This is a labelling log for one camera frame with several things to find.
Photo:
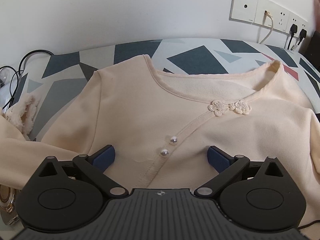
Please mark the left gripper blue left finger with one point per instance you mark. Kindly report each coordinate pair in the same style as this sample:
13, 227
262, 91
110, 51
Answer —
101, 160

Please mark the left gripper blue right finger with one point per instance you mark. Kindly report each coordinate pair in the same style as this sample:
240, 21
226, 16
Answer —
220, 160

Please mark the cream cardigan with fur cuffs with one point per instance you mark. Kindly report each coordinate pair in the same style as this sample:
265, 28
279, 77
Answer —
161, 125

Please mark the patterned geometric tablecloth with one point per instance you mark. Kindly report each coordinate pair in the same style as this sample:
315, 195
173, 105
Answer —
55, 80

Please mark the gold round metal object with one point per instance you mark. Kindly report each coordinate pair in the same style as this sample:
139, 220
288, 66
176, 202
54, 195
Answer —
7, 202

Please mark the black chair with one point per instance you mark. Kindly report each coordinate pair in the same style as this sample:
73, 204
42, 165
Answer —
309, 48

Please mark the black plug left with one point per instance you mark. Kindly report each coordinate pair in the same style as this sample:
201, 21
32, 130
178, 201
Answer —
292, 32

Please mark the black plug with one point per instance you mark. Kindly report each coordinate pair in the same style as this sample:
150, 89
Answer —
302, 36
292, 32

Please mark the black plug right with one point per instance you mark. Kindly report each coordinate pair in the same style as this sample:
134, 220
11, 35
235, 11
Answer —
302, 36

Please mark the white wall socket strip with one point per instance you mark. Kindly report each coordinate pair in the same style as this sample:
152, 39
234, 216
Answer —
267, 14

